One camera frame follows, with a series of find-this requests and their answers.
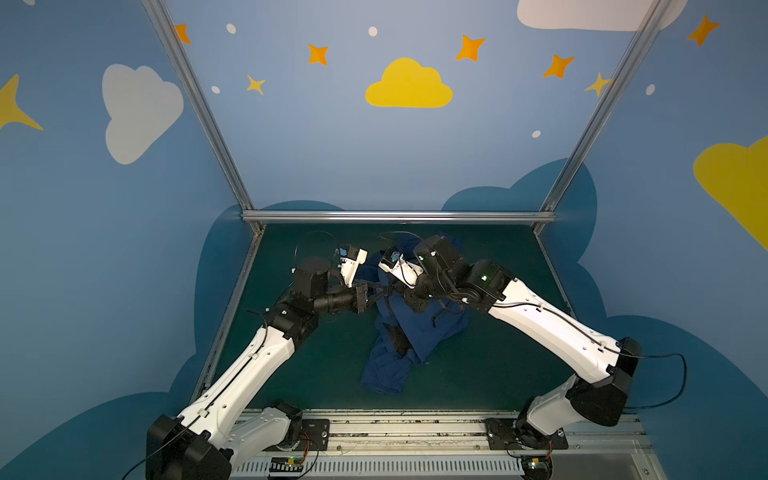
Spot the blue jacket with black lining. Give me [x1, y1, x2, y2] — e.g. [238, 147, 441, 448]
[358, 232, 473, 396]

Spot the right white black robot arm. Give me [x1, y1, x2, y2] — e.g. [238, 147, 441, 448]
[388, 236, 641, 448]

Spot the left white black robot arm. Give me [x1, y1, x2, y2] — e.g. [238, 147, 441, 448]
[145, 257, 380, 479]

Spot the left small circuit board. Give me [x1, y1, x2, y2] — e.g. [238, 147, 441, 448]
[268, 456, 305, 477]

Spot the small circuit board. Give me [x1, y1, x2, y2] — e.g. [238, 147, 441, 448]
[520, 456, 553, 480]
[268, 456, 305, 477]

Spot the right small circuit board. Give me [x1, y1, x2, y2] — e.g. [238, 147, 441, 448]
[520, 456, 553, 480]

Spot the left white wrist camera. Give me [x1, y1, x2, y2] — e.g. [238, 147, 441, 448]
[339, 245, 368, 288]

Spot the horizontal aluminium back rail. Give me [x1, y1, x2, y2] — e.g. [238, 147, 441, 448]
[241, 210, 556, 224]

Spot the left floor aluminium rail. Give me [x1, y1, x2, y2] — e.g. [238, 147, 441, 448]
[187, 229, 263, 401]

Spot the floor aluminium rail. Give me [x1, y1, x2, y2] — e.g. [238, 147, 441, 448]
[534, 233, 575, 315]
[187, 229, 263, 401]

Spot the right floor aluminium rail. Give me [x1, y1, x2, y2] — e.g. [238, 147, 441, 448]
[534, 233, 575, 315]

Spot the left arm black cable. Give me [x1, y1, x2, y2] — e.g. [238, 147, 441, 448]
[122, 229, 343, 480]

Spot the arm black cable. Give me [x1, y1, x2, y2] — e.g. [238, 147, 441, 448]
[491, 299, 688, 413]
[122, 229, 343, 480]

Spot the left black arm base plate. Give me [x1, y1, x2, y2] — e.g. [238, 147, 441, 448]
[277, 418, 330, 451]

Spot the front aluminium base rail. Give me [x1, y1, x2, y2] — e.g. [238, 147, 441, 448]
[227, 410, 665, 479]

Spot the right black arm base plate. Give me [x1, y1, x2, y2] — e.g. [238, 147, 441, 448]
[484, 418, 569, 451]

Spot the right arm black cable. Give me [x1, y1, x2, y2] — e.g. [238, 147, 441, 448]
[491, 299, 688, 413]

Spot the right aluminium corner post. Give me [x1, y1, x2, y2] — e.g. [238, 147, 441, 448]
[532, 0, 673, 236]

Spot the aluminium corner post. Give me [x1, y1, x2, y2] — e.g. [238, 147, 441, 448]
[532, 0, 673, 236]
[142, 0, 253, 215]

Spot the left aluminium corner post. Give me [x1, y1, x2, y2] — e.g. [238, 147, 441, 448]
[142, 0, 253, 215]

